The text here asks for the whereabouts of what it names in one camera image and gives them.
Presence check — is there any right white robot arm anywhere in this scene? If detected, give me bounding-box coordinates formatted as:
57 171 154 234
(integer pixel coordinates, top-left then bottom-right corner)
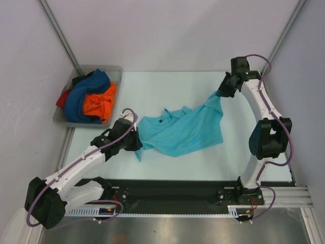
217 56 292 205

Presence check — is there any aluminium corner post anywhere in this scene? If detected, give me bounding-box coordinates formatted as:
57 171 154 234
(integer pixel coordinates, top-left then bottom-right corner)
268 0 309 63
36 0 84 75

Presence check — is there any black t-shirt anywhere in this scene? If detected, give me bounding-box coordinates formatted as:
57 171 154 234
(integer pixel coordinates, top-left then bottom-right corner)
72 71 94 87

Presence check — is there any red t-shirt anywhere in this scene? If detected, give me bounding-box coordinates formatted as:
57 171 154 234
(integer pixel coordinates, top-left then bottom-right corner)
56 89 71 108

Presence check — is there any white cable duct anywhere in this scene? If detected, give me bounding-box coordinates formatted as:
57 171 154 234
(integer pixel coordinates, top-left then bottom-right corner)
65 205 252 219

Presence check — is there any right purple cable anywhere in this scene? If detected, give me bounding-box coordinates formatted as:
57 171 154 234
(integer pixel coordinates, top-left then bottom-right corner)
238 54 296 224

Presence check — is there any right aluminium corner post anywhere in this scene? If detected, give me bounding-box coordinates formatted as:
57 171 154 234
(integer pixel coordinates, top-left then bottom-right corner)
268 0 309 63

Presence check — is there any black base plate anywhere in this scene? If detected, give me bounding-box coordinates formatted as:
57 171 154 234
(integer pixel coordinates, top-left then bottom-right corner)
75 177 284 215

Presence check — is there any orange t-shirt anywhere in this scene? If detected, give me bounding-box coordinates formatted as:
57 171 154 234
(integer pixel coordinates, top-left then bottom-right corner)
83 82 117 124

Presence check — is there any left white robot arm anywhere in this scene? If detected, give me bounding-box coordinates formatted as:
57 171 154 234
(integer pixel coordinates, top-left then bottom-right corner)
24 114 142 229

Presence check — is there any light blue t-shirt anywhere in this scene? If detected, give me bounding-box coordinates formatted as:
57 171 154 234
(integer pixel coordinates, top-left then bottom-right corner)
135 92 223 161

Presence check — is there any dark blue t-shirt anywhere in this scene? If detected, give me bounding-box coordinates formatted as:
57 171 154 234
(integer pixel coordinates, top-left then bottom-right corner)
63 69 111 124

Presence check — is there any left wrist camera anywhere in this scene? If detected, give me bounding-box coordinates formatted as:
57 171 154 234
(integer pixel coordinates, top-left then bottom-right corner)
121 112 138 123

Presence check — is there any left aluminium corner post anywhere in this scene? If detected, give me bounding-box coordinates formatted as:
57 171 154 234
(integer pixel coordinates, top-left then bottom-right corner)
36 0 84 75

